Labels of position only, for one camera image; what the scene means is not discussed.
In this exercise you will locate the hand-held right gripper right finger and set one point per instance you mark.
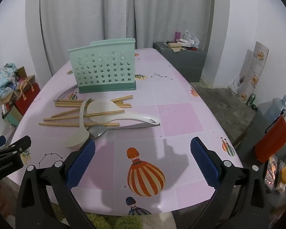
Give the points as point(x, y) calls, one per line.
point(203, 164)

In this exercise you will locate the dark side table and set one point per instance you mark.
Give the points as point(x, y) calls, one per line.
point(249, 136)

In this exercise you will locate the red gift bag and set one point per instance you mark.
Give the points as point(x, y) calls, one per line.
point(27, 97)

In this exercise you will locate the smartphone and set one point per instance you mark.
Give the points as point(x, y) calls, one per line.
point(271, 171)

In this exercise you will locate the red cup with lid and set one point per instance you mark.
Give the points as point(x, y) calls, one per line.
point(274, 139)

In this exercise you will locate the purple cup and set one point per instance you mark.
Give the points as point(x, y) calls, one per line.
point(177, 35)

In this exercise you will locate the bunch of bamboo chopsticks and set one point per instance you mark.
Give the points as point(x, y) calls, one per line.
point(62, 104)

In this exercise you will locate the grey cabinet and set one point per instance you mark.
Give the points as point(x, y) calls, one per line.
point(183, 63)

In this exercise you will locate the brown paper roll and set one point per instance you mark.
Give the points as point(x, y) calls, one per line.
point(175, 45)

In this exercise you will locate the green and cream fleece garment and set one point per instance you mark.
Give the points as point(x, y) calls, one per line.
point(124, 223)

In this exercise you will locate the grey white curtain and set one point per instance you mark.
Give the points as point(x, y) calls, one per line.
point(85, 16)

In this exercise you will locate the yellow snack packet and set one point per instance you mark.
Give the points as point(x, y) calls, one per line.
point(284, 174)

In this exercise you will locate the floral clothes pile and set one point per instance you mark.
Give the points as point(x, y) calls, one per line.
point(4, 80)

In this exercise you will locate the pink printed tablecloth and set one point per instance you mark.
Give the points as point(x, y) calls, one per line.
point(176, 119)

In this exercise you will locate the metal spoon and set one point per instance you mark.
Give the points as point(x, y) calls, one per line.
point(97, 131)

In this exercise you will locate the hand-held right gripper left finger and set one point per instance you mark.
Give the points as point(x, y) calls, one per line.
point(82, 164)

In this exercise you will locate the white plastic rice paddle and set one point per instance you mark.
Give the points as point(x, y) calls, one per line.
point(100, 108)

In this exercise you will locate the mint green utensil holder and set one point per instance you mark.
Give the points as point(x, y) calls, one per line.
point(104, 74)

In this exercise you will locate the cream plastic soup spoon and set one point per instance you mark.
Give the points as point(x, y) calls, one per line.
point(76, 139)

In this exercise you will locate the clear water jug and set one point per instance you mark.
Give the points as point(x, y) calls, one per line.
point(277, 106)

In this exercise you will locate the green bottle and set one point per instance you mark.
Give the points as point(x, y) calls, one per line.
point(252, 99)

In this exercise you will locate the white plastic bag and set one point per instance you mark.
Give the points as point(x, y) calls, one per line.
point(191, 38)

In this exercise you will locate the rolled floral mat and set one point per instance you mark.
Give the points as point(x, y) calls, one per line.
point(253, 71)

